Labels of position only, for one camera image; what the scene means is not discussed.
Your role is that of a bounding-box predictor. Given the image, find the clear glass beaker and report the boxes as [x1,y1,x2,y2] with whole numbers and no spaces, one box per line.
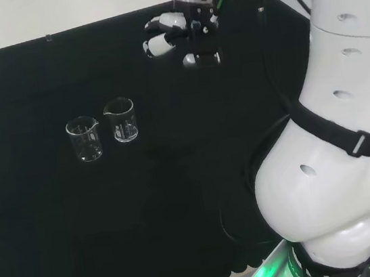
[101,96,139,146]
[64,113,105,165]

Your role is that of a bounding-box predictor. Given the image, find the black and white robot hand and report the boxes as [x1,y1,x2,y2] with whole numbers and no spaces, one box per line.
[137,0,226,77]

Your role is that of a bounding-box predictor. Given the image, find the black bench cloth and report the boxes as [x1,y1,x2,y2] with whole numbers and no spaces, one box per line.
[0,0,347,277]

